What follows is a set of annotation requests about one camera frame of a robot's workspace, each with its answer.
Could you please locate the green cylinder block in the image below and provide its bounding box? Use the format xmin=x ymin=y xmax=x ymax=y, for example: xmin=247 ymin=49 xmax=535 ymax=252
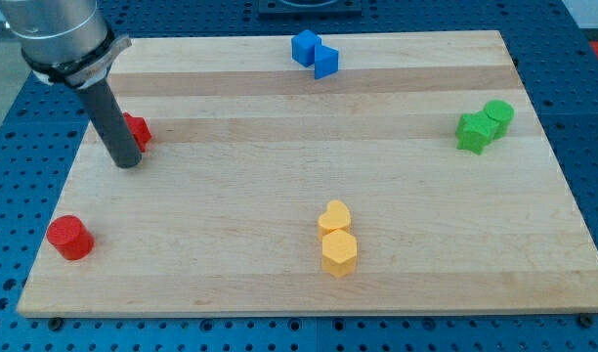
xmin=484 ymin=100 xmax=515 ymax=139

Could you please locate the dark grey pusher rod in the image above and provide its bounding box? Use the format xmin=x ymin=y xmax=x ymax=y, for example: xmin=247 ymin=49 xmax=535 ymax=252
xmin=76 ymin=79 xmax=142 ymax=168

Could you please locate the red cylinder block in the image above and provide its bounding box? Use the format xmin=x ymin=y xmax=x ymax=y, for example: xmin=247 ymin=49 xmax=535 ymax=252
xmin=46 ymin=215 xmax=95 ymax=260

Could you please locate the red star block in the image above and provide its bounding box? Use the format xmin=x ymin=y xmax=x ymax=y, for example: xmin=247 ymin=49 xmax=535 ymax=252
xmin=123 ymin=112 xmax=152 ymax=153

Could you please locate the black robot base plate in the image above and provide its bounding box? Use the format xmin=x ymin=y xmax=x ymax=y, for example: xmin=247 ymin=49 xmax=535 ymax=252
xmin=255 ymin=0 xmax=363 ymax=17

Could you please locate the wooden board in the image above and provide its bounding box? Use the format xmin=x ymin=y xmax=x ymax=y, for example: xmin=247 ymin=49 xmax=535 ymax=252
xmin=18 ymin=30 xmax=598 ymax=318

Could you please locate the yellow heart block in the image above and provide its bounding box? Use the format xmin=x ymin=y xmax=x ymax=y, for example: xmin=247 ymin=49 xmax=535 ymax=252
xmin=318 ymin=199 xmax=352 ymax=241

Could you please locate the blue cube block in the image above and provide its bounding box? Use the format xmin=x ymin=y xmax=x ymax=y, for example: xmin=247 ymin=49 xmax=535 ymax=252
xmin=291 ymin=29 xmax=322 ymax=67

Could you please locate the yellow hexagon block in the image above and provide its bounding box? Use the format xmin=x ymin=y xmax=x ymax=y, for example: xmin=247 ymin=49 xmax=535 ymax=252
xmin=321 ymin=230 xmax=358 ymax=278

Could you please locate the green star block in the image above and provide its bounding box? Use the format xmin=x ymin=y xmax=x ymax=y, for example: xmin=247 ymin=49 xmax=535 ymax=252
xmin=455 ymin=111 xmax=499 ymax=154

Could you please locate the blue triangular block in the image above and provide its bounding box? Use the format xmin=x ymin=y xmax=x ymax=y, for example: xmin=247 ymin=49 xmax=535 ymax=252
xmin=314 ymin=45 xmax=339 ymax=79

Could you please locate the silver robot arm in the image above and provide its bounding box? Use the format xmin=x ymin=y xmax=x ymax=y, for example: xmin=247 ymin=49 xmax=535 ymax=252
xmin=0 ymin=0 xmax=132 ymax=89

